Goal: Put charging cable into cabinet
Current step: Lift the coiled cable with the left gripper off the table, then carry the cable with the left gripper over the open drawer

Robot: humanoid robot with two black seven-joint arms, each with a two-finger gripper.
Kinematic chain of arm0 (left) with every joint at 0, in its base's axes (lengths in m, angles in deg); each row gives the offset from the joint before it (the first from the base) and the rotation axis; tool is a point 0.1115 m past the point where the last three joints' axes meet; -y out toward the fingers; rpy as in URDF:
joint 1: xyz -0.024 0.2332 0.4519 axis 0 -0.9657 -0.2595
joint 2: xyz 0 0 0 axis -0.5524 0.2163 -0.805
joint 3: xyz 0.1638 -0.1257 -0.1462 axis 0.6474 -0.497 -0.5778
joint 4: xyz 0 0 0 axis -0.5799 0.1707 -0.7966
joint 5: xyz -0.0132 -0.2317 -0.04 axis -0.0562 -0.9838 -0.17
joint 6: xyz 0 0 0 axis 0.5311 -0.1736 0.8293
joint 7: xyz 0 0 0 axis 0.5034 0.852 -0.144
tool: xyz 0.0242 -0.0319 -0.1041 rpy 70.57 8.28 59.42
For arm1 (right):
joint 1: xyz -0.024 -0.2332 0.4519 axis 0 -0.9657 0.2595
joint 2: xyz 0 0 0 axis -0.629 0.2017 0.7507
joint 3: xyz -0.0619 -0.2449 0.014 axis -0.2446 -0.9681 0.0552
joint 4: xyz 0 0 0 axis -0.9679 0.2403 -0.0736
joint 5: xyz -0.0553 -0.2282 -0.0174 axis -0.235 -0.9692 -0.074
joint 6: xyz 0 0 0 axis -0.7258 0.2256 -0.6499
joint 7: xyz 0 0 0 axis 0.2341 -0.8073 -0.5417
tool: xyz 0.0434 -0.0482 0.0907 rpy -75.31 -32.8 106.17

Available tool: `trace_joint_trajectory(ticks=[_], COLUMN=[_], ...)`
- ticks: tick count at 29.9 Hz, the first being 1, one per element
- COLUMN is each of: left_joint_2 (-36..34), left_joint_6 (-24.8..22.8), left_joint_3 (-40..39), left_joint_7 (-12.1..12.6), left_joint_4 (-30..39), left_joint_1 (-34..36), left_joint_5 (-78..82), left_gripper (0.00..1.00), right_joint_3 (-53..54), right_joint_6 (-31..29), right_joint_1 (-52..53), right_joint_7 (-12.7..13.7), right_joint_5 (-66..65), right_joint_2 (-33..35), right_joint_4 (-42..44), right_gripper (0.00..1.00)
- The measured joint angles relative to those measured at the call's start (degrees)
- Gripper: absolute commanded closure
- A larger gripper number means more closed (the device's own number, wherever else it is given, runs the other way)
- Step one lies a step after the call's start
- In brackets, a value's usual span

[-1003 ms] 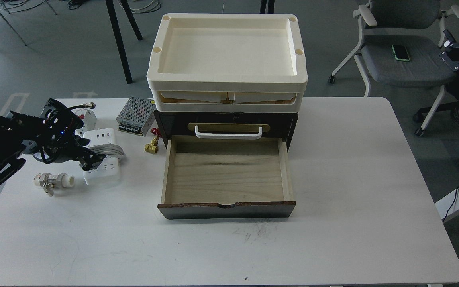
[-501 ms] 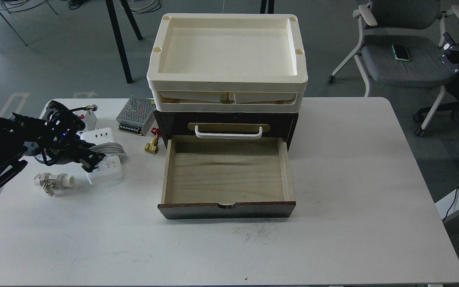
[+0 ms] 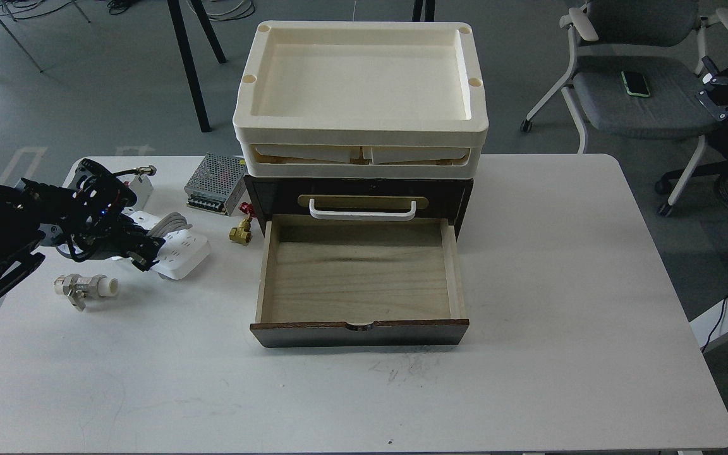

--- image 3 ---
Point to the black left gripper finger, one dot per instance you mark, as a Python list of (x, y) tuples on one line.
[(143, 251)]

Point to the brass valve red handle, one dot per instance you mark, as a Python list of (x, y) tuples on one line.
[(241, 234)]

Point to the red white circuit breaker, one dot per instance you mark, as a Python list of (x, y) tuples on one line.
[(142, 188)]

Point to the silver valve white ends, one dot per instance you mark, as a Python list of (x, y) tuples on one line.
[(77, 288)]

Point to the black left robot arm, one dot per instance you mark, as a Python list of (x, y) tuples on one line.
[(30, 214)]

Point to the open wooden drawer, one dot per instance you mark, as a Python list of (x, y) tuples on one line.
[(331, 283)]

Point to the white power strip with cable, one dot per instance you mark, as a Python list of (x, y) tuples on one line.
[(183, 249)]

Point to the metal mesh power supply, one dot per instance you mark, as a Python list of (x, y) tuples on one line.
[(217, 184)]

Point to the white drawer handle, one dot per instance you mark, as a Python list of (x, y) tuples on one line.
[(362, 215)]

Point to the cream plastic tray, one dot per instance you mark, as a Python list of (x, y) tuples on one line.
[(400, 100)]

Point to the green case smartphone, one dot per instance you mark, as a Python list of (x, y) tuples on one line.
[(635, 84)]

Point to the grey office chair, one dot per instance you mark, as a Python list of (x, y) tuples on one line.
[(592, 85)]

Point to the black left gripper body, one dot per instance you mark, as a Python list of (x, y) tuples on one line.
[(95, 227)]

